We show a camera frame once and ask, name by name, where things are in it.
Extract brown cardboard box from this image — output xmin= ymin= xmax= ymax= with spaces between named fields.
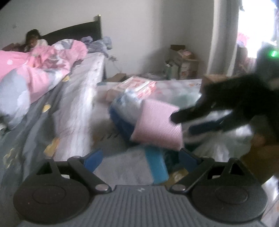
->
xmin=194 ymin=75 xmax=278 ymax=183

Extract white plastic bag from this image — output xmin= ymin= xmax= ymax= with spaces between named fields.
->
xmin=182 ymin=110 xmax=254 ymax=162

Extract pink wet wipes pack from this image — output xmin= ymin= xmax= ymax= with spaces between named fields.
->
xmin=106 ymin=76 xmax=156 ymax=102

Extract cardboard boxes in corner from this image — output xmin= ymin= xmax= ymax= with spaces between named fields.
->
xmin=166 ymin=45 xmax=199 ymax=80

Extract blue white tissue pack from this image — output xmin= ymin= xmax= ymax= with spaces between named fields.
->
xmin=109 ymin=90 xmax=150 ymax=144

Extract yellow flat box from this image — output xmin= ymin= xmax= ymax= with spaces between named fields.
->
xmin=162 ymin=168 xmax=188 ymax=187

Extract black headboard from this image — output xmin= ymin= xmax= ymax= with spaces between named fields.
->
xmin=42 ymin=14 xmax=103 ymax=45

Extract pink padded pouch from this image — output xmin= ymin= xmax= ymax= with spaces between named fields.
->
xmin=130 ymin=99 xmax=183 ymax=151

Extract dark grey bed sheet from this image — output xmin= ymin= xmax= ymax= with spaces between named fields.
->
xmin=1 ymin=53 xmax=105 ymax=226

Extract pink grey duvet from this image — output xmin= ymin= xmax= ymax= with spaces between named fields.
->
xmin=1 ymin=39 xmax=88 ymax=130

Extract person lying in bed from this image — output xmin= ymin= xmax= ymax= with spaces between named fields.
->
xmin=23 ymin=29 xmax=48 ymax=53

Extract white blue product box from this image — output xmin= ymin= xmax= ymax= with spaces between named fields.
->
xmin=144 ymin=146 xmax=169 ymax=184

